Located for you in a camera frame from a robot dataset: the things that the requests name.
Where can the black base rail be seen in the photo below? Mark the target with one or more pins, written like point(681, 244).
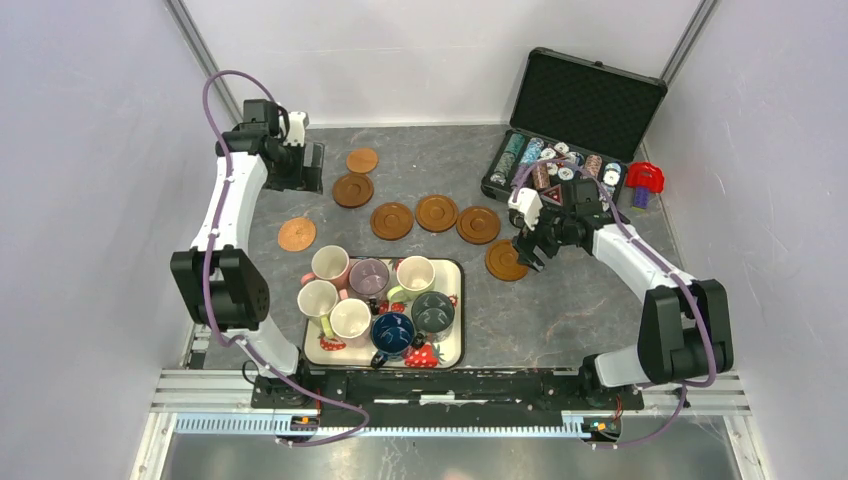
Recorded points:
point(457, 398)

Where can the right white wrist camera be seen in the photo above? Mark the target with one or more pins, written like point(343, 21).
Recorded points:
point(525, 207)

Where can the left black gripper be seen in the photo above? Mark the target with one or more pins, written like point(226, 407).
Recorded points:
point(293, 182)

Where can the red and purple toy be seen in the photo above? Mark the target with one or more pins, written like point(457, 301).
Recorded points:
point(646, 180)

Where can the dark wooden coaster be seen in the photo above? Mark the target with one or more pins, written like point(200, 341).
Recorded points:
point(478, 225)
point(391, 221)
point(353, 190)
point(436, 213)
point(501, 261)

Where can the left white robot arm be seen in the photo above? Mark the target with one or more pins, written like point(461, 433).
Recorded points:
point(218, 282)

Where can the yellow mug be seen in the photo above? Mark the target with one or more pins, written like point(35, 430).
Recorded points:
point(316, 300)

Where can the dark blue mug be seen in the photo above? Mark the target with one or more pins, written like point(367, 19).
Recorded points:
point(394, 336)

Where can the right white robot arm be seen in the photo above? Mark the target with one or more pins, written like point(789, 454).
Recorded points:
point(684, 334)

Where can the small light wooden coaster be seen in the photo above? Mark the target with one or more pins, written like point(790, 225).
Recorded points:
point(362, 160)

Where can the strawberry pattern tray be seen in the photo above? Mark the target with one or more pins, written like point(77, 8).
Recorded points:
point(331, 352)

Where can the light cork coaster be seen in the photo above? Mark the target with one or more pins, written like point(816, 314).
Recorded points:
point(297, 234)

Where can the black poker chip case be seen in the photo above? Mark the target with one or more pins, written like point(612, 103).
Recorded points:
point(584, 112)

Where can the grey mug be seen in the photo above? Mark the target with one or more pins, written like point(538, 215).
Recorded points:
point(433, 315)

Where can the light green mug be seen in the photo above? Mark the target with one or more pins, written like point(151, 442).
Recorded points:
point(415, 276)

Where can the all in triangle button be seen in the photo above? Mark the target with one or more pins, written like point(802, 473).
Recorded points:
point(553, 195)

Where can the pale pink mug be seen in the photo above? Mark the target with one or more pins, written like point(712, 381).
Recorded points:
point(351, 321)

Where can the purple mug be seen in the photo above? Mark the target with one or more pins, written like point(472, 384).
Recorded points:
point(369, 279)

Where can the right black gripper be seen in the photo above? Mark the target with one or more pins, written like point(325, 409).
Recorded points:
point(533, 238)

